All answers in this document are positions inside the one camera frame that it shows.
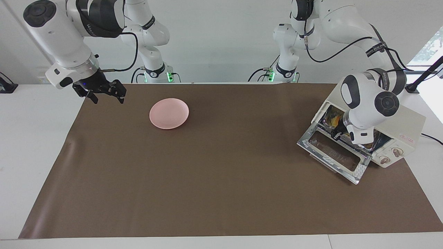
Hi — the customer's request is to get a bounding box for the aluminium foil tray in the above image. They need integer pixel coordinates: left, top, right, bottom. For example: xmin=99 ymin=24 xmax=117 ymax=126
xmin=320 ymin=105 xmax=376 ymax=152

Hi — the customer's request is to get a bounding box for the glass oven door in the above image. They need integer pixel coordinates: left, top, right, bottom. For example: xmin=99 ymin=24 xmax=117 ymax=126
xmin=297 ymin=122 xmax=372 ymax=185

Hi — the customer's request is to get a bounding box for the white toaster oven body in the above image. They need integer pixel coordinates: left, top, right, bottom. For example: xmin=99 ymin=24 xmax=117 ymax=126
xmin=311 ymin=81 xmax=427 ymax=169

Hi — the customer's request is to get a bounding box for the pink round plate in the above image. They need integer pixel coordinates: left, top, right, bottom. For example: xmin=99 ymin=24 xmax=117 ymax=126
xmin=149 ymin=98 xmax=190 ymax=130

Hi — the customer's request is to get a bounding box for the black table clamp stand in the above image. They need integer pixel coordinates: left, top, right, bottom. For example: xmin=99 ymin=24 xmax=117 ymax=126
xmin=0 ymin=72 xmax=18 ymax=94

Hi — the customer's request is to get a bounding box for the black angled pole stand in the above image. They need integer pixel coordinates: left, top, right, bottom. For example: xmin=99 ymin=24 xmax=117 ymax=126
xmin=404 ymin=55 xmax=443 ymax=94

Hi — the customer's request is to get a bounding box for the window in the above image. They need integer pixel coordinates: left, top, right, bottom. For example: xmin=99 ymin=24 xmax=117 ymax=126
xmin=407 ymin=27 xmax=443 ymax=68

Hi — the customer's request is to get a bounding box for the brown table mat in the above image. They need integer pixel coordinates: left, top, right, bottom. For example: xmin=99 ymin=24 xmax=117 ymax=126
xmin=18 ymin=83 xmax=443 ymax=239

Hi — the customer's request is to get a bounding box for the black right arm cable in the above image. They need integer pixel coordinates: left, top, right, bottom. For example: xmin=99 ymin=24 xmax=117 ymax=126
xmin=99 ymin=32 xmax=139 ymax=72

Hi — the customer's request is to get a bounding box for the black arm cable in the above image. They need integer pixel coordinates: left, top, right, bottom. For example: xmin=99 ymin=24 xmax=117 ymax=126
xmin=99 ymin=32 xmax=139 ymax=72
xmin=304 ymin=19 xmax=415 ymax=72

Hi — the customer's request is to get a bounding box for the black right base cable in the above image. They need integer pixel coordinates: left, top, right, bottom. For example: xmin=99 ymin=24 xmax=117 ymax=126
xmin=131 ymin=67 xmax=146 ymax=83

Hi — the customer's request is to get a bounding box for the black base cable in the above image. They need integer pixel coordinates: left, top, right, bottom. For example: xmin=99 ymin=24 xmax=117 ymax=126
xmin=131 ymin=67 xmax=146 ymax=83
xmin=247 ymin=52 xmax=278 ymax=83

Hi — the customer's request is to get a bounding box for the white wall power outlet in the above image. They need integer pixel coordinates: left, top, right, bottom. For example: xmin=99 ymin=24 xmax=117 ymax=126
xmin=37 ymin=67 xmax=56 ymax=84

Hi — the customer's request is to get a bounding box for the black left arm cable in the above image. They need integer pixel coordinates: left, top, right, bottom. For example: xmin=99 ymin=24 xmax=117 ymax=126
xmin=304 ymin=19 xmax=415 ymax=72

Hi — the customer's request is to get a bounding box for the black oven power cord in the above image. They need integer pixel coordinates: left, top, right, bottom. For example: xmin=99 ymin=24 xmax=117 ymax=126
xmin=421 ymin=133 xmax=443 ymax=146

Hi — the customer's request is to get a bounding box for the black left base cable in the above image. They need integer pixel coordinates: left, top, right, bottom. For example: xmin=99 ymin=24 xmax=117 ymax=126
xmin=247 ymin=52 xmax=278 ymax=83

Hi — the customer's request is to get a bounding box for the white wall cable conduit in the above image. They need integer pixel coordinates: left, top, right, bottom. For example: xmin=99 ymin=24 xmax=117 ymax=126
xmin=3 ymin=0 xmax=25 ymax=25

